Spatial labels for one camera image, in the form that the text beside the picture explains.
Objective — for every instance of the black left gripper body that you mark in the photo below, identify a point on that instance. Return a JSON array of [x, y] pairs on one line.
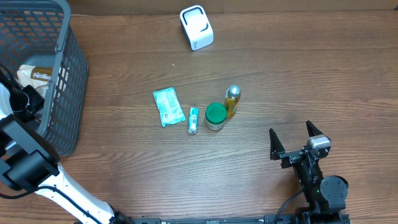
[[28, 104]]

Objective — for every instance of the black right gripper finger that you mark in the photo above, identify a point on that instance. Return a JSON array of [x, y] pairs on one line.
[[312, 129], [276, 146]]

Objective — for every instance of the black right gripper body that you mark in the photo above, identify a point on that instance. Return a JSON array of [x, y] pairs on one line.
[[291, 159]]

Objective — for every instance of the brown white snack packet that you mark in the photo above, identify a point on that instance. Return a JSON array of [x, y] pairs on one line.
[[37, 77]]

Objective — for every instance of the yellow dish soap bottle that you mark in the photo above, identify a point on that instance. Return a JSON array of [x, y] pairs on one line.
[[232, 98]]

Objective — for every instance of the green lid white jar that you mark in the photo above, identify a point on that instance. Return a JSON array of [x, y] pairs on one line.
[[215, 116]]

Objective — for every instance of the teal snack packet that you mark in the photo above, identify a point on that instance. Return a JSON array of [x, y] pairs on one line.
[[193, 121]]

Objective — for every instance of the teal white wet wipes pack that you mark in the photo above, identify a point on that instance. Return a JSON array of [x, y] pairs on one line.
[[169, 107]]

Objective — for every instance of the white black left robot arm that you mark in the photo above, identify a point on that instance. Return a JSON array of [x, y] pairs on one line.
[[36, 168]]

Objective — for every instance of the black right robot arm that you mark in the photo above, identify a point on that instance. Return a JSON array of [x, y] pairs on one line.
[[325, 196]]

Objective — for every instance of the white black barcode scanner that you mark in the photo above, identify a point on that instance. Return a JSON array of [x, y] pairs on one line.
[[196, 27]]

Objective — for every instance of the grey plastic mesh basket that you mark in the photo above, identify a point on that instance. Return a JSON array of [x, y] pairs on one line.
[[38, 33]]

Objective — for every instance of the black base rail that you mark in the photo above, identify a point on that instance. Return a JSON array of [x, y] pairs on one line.
[[211, 221]]

